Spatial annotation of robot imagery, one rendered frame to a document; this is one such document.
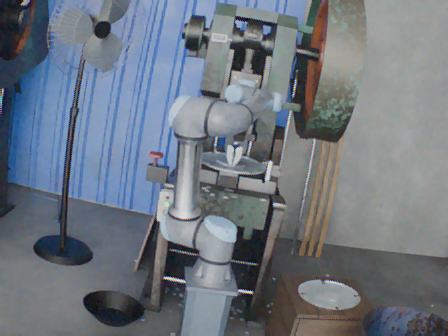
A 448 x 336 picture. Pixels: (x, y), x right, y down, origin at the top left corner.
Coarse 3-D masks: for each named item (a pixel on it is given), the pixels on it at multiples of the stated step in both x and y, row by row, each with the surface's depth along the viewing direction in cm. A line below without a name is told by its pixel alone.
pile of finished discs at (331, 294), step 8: (312, 280) 223; (320, 280) 225; (304, 288) 215; (312, 288) 216; (320, 288) 216; (328, 288) 216; (336, 288) 218; (344, 288) 219; (304, 296) 207; (312, 296) 207; (320, 296) 207; (328, 296) 208; (336, 296) 208; (344, 296) 211; (352, 296) 211; (320, 304) 200; (328, 304) 201; (336, 304) 202; (344, 304) 202; (352, 304) 203
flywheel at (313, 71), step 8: (320, 8) 253; (320, 16) 257; (320, 24) 261; (320, 32) 265; (312, 40) 270; (320, 40) 263; (320, 48) 239; (320, 56) 237; (312, 64) 273; (320, 64) 239; (312, 72) 273; (320, 72) 252; (312, 80) 271; (304, 88) 275; (312, 88) 269; (304, 96) 273; (312, 96) 266; (304, 104) 269; (312, 104) 262; (304, 112) 265
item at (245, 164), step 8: (216, 152) 240; (208, 160) 226; (216, 160) 228; (224, 160) 228; (232, 160) 231; (240, 160) 235; (248, 160) 238; (216, 168) 216; (224, 168) 218; (232, 168) 221; (240, 168) 223; (248, 168) 225; (256, 168) 227; (264, 168) 229
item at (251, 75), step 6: (234, 72) 239; (240, 72) 238; (246, 72) 241; (252, 72) 243; (234, 78) 239; (240, 78) 239; (246, 78) 239; (252, 78) 239; (258, 78) 239; (228, 84) 240; (258, 84) 240; (228, 102) 241; (252, 126) 244; (252, 132) 245
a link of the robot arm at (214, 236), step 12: (216, 216) 187; (204, 228) 181; (216, 228) 178; (228, 228) 180; (192, 240) 182; (204, 240) 180; (216, 240) 178; (228, 240) 179; (204, 252) 181; (216, 252) 179; (228, 252) 181
